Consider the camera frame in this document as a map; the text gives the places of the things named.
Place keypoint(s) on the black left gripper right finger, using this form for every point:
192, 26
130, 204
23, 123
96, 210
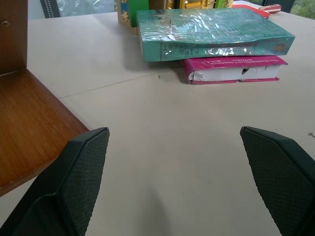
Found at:
283, 182

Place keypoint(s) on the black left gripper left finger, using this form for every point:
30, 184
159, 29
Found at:
66, 186

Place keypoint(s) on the brown wooden shelf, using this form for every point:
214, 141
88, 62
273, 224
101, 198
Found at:
27, 118

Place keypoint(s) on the pink hardcover book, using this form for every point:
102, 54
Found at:
233, 70

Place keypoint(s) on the teal plastic-wrapped book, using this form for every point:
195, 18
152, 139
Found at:
211, 32

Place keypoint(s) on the red table tennis paddle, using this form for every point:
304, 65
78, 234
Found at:
258, 8

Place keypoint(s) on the black dotted chair back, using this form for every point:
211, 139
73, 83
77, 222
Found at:
49, 8

